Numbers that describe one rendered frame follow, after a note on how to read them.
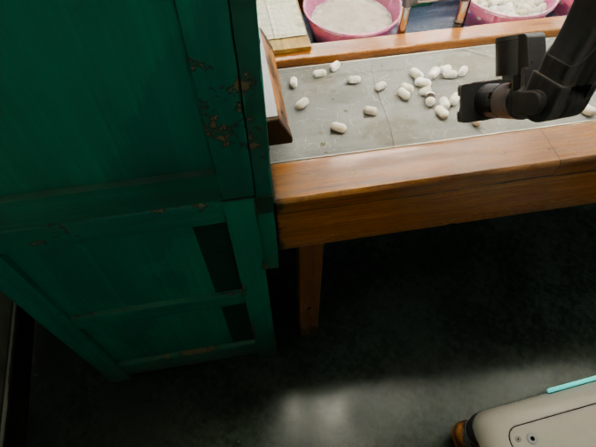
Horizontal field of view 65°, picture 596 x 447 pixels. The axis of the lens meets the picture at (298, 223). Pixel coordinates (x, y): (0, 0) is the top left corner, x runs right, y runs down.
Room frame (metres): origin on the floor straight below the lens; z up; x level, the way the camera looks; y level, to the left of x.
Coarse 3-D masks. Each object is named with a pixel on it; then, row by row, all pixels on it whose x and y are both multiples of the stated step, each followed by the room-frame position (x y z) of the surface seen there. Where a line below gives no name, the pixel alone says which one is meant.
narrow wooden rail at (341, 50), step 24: (504, 24) 1.09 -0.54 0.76; (528, 24) 1.09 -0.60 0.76; (552, 24) 1.08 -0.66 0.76; (312, 48) 1.00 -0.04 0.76; (336, 48) 1.00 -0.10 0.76; (360, 48) 1.00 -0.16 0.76; (384, 48) 1.00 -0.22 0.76; (408, 48) 1.01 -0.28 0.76; (432, 48) 1.02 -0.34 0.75; (456, 48) 1.03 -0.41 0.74
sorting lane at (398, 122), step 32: (320, 64) 0.97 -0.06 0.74; (352, 64) 0.97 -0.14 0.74; (384, 64) 0.97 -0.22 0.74; (416, 64) 0.97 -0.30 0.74; (448, 64) 0.96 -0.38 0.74; (480, 64) 0.96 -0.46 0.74; (288, 96) 0.86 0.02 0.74; (320, 96) 0.86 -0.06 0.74; (352, 96) 0.85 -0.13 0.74; (384, 96) 0.85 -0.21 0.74; (416, 96) 0.85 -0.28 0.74; (448, 96) 0.85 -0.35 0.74; (320, 128) 0.75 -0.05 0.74; (352, 128) 0.75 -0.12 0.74; (384, 128) 0.75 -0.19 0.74; (416, 128) 0.75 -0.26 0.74; (448, 128) 0.75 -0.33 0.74; (480, 128) 0.74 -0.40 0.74; (512, 128) 0.74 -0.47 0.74; (288, 160) 0.66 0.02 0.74
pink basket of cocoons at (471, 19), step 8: (552, 0) 1.22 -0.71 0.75; (472, 8) 1.18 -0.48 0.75; (480, 8) 1.16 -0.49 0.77; (552, 8) 1.15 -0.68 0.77; (472, 16) 1.19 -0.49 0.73; (480, 16) 1.16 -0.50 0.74; (488, 16) 1.15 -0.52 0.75; (496, 16) 1.13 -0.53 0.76; (504, 16) 1.12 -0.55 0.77; (512, 16) 1.12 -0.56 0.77; (520, 16) 1.11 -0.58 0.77; (528, 16) 1.11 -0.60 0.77; (536, 16) 1.12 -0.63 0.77; (544, 16) 1.15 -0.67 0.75; (472, 24) 1.19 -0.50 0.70; (480, 24) 1.17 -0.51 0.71
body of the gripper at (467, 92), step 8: (504, 80) 0.66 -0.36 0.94; (464, 88) 0.64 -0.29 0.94; (472, 88) 0.64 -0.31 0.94; (480, 88) 0.64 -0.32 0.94; (488, 88) 0.62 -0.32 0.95; (464, 96) 0.63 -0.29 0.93; (472, 96) 0.63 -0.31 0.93; (480, 96) 0.62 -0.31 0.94; (488, 96) 0.60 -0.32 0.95; (464, 104) 0.63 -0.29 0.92; (472, 104) 0.63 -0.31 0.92; (480, 104) 0.61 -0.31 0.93; (488, 104) 0.59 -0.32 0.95; (464, 112) 0.62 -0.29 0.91; (472, 112) 0.62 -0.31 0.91; (480, 112) 0.61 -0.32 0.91; (488, 112) 0.59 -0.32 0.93; (464, 120) 0.61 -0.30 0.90; (472, 120) 0.61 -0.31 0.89; (480, 120) 0.61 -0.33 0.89
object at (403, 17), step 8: (408, 0) 1.06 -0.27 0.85; (416, 0) 1.07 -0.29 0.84; (424, 0) 1.07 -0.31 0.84; (432, 0) 1.08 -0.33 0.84; (440, 0) 1.08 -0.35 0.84; (464, 0) 1.09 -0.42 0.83; (408, 8) 1.06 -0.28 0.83; (464, 8) 1.09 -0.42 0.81; (400, 16) 1.07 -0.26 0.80; (408, 16) 1.07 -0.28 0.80; (456, 16) 1.09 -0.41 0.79; (464, 16) 1.09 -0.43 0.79; (400, 24) 1.07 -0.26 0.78; (456, 24) 1.09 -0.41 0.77; (400, 32) 1.06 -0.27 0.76
